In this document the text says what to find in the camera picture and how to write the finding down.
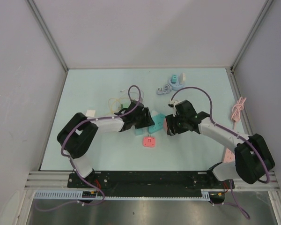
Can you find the pink power strip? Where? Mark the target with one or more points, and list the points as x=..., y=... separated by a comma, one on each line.
x=228, y=156

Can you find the white square adapter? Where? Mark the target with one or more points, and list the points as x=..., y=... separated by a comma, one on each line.
x=182, y=79

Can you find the pink square adapter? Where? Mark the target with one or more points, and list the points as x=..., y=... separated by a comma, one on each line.
x=149, y=141

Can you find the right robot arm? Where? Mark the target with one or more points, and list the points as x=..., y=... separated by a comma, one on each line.
x=252, y=156

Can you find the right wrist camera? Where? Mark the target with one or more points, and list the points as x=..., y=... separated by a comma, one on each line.
x=172, y=103

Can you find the light teal charger plug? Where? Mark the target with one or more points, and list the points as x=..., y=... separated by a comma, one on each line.
x=138, y=132

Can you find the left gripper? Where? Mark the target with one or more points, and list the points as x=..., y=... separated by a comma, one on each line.
x=147, y=120

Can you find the white cube charger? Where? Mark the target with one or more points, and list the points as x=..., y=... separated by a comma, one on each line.
x=90, y=113

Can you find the teal triangular power strip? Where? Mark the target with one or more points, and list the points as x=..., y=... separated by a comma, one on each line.
x=158, y=119

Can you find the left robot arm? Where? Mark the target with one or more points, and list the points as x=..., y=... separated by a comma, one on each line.
x=77, y=135

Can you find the blue round power strip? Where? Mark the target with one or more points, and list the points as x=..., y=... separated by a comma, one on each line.
x=169, y=86

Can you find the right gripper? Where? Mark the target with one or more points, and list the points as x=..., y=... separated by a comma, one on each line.
x=171, y=119

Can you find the pink cube socket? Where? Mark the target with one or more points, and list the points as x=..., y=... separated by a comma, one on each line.
x=165, y=126

